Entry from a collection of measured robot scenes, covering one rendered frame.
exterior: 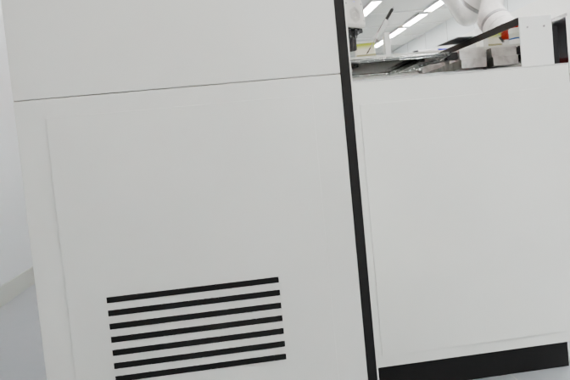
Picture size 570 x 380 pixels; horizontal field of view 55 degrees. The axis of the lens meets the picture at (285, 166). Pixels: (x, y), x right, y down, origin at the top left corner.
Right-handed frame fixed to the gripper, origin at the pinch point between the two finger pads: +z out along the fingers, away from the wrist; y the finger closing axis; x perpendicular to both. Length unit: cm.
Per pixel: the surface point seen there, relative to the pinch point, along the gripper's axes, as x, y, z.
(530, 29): -53, 15, 6
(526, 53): -52, 14, 12
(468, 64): -32.6, 16.0, 11.6
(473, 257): -46, -8, 64
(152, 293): -21, -86, 58
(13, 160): 204, -67, 26
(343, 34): -45, -47, 8
